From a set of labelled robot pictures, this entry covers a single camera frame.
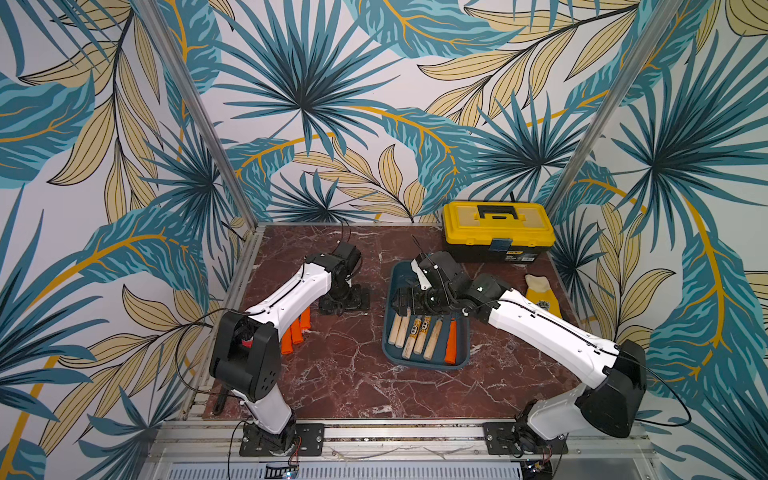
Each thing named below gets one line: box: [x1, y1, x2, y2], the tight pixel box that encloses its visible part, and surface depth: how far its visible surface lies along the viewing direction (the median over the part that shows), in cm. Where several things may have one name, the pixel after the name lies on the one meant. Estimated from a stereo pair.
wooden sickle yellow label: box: [402, 318, 422, 360], surface depth 90 cm
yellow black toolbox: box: [443, 200, 557, 263], surface depth 100 cm
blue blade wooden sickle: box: [395, 312, 411, 348], surface depth 92 cm
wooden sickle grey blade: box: [388, 312, 402, 345], surface depth 92 cm
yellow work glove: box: [525, 274, 562, 319], surface depth 101 cm
